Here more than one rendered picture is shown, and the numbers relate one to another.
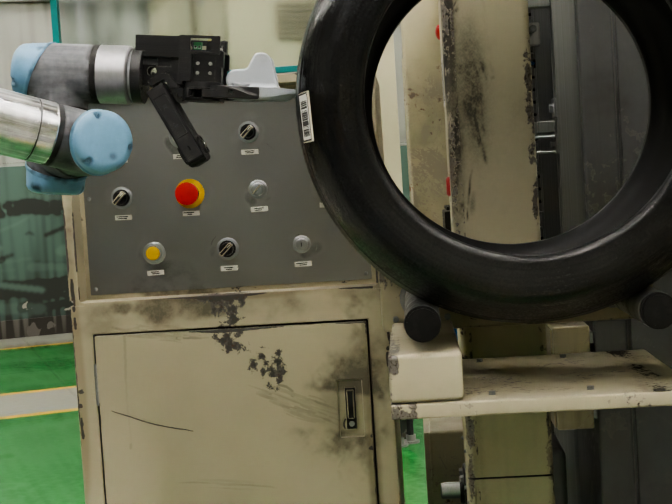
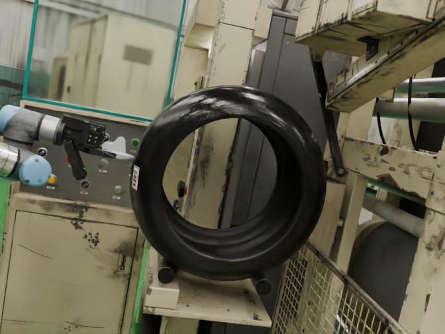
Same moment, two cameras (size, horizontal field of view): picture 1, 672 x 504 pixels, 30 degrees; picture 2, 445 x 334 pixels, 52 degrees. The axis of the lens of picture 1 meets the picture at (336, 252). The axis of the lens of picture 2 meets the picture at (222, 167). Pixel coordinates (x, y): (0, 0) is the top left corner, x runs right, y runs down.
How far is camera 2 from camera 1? 44 cm
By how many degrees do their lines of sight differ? 14
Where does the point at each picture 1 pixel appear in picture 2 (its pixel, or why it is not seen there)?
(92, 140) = (31, 172)
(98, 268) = not seen: hidden behind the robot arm
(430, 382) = (163, 300)
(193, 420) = (53, 254)
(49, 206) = (13, 85)
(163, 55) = (75, 128)
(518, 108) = (222, 169)
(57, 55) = (22, 116)
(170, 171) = not seen: hidden behind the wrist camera
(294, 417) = (98, 261)
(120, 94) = (49, 141)
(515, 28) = (229, 136)
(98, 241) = not seen: hidden behind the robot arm
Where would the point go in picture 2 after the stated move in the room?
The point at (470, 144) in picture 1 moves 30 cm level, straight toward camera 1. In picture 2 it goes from (199, 179) to (203, 197)
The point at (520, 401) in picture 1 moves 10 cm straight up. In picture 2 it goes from (198, 315) to (205, 281)
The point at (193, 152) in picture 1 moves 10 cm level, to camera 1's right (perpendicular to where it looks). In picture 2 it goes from (79, 174) to (116, 179)
